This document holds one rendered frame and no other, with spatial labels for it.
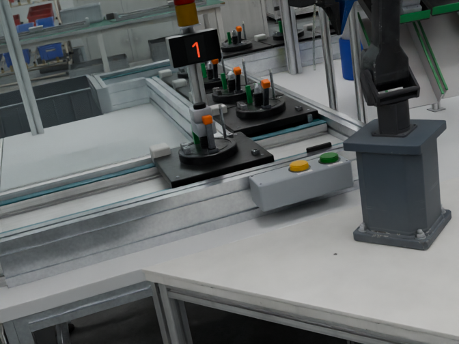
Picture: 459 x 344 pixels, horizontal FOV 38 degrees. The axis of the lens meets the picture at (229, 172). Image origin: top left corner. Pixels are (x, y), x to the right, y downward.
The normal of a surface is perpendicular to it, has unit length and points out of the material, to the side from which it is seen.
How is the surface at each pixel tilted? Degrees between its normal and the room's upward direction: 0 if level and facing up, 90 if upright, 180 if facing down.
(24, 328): 90
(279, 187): 90
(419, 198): 90
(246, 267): 0
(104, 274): 0
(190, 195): 90
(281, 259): 0
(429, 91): 45
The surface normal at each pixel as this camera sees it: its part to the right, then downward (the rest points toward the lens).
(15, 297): -0.16, -0.93
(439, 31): -0.03, -0.43
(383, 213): -0.57, 0.36
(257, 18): 0.17, 0.31
